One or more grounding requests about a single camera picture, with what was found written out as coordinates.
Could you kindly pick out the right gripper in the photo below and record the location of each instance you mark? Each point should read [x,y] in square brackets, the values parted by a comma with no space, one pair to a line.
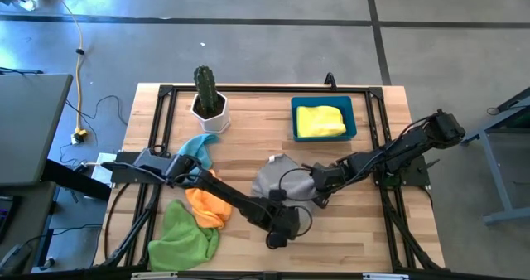
[324,195]

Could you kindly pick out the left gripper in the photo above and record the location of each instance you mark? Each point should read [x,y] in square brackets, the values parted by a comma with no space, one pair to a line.
[278,236]

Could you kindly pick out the grey microfiber towel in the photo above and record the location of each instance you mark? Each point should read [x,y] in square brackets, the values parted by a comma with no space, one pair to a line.
[265,180]

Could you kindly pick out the orange microfiber towel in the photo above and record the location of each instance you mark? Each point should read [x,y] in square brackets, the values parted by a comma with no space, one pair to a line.
[207,209]

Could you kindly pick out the yellow microfiber towel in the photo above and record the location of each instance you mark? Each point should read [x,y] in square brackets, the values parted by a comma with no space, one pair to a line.
[321,120]

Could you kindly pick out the teal microfiber towel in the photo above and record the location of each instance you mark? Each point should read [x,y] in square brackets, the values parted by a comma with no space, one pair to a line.
[200,145]

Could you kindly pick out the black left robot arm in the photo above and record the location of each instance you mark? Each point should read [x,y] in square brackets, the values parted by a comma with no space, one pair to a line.
[223,191]

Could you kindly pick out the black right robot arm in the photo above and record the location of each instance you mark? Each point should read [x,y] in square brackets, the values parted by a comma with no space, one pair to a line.
[414,141]

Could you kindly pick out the bright green microfiber towel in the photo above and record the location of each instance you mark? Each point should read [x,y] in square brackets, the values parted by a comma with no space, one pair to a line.
[182,242]

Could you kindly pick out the blue plastic bin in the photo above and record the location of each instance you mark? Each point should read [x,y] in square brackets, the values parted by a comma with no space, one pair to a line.
[323,101]

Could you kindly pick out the white hexagonal planter pot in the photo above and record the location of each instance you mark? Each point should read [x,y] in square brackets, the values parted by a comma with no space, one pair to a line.
[215,124]

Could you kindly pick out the green cactus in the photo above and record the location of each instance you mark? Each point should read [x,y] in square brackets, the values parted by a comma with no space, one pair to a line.
[205,89]

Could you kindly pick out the grey metal stand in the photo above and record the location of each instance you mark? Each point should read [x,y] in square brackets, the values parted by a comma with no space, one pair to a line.
[498,176]

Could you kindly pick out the white power box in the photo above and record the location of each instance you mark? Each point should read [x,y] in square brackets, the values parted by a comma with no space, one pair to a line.
[97,170]

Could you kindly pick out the black table support beam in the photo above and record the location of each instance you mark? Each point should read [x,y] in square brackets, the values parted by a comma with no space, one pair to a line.
[74,180]

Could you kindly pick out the grey side table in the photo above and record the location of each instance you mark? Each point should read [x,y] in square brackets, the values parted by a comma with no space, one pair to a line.
[33,126]

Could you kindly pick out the black keyboard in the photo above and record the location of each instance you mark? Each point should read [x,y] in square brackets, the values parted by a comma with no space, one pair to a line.
[6,218]

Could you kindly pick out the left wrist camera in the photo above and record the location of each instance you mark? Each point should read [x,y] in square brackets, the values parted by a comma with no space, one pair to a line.
[277,195]

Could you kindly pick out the black aluminium rig frame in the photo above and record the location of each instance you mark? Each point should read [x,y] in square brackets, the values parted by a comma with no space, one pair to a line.
[269,89]

